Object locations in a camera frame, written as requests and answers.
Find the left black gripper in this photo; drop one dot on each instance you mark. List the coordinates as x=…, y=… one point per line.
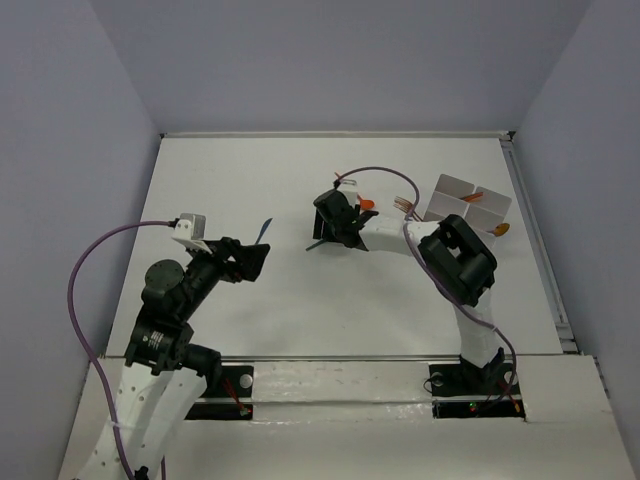
x=235, y=258

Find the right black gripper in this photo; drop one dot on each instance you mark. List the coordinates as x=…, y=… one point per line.
x=323, y=228

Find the teal plastic knife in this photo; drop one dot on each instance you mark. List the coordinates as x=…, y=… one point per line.
x=315, y=246

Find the blue plastic knife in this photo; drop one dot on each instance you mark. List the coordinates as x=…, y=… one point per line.
x=263, y=230

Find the copper metal fork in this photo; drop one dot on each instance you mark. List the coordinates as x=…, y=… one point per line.
x=403, y=204

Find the copper metal spoon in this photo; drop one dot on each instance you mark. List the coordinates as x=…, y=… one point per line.
x=500, y=229

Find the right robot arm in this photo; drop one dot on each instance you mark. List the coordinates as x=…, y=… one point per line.
x=461, y=266

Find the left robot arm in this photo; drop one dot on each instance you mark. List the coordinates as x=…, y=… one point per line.
x=164, y=373

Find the orange plastic spoon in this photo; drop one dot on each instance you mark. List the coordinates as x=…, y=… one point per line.
x=364, y=204

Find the white divided container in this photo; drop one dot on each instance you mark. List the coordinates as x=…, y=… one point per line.
x=484, y=210

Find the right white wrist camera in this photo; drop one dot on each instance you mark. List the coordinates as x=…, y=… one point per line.
x=349, y=188

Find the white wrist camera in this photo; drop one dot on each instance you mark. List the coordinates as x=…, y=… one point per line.
x=349, y=188
x=189, y=228

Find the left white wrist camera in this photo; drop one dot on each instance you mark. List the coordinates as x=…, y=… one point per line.
x=189, y=228

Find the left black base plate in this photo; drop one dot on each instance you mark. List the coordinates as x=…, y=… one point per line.
x=230, y=400

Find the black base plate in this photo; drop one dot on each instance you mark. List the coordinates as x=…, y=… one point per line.
x=456, y=398
x=230, y=400

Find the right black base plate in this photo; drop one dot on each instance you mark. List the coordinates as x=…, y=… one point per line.
x=456, y=398

